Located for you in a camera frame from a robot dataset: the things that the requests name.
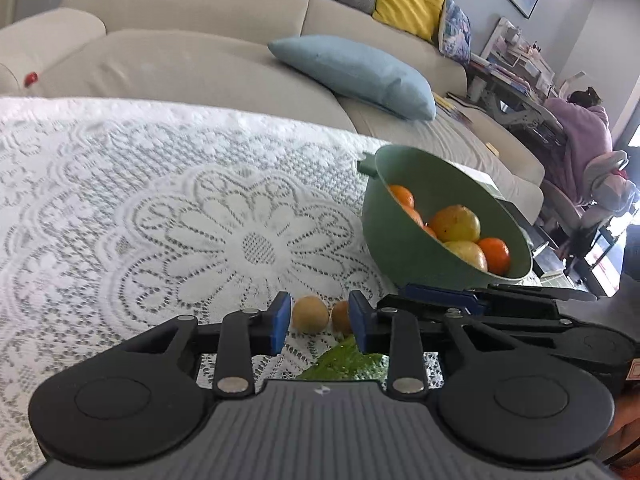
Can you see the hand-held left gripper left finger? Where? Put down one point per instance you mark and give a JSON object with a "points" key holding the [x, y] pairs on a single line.
{"points": [[280, 325]]}

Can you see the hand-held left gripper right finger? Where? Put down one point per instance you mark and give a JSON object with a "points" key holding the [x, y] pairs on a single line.
{"points": [[357, 325]]}

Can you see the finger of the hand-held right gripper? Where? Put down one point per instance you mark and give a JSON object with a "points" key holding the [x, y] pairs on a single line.
{"points": [[440, 288], [450, 302]]}

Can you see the small brown round fruit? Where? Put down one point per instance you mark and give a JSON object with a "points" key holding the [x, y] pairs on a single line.
{"points": [[310, 315], [341, 317]]}

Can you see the orange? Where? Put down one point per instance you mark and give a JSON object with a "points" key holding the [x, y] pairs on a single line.
{"points": [[495, 255], [402, 196], [415, 216]]}

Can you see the green colander bowl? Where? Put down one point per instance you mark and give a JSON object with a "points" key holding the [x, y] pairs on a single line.
{"points": [[395, 240]]}

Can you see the green leafy vegetable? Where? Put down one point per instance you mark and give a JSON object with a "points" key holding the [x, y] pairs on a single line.
{"points": [[345, 362]]}

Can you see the yellow-green pear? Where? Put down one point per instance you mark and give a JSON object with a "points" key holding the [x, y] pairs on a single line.
{"points": [[455, 222], [467, 255]]}

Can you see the small yellow book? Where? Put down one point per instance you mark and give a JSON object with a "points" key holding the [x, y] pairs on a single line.
{"points": [[492, 150]]}

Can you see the grey office chair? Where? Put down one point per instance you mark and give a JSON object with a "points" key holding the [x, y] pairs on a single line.
{"points": [[600, 170]]}

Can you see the open magazine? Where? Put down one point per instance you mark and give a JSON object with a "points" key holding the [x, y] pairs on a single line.
{"points": [[452, 107]]}

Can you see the white lace tablecloth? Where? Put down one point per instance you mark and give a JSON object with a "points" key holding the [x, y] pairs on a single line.
{"points": [[100, 210]]}

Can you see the cluttered white desk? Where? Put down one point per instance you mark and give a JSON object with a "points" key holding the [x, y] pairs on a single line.
{"points": [[515, 70]]}

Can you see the light blue pillow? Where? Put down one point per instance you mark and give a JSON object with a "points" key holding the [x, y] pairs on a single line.
{"points": [[350, 70]]}

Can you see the white desk lamp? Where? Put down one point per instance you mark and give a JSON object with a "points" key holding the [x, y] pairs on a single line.
{"points": [[570, 82]]}

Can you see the blue floral pillow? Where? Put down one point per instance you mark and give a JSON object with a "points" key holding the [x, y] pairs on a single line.
{"points": [[455, 30]]}

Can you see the beige sofa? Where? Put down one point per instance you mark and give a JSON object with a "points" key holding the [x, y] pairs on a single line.
{"points": [[175, 60]]}

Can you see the small red object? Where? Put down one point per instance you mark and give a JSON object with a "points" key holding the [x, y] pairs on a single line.
{"points": [[31, 79]]}

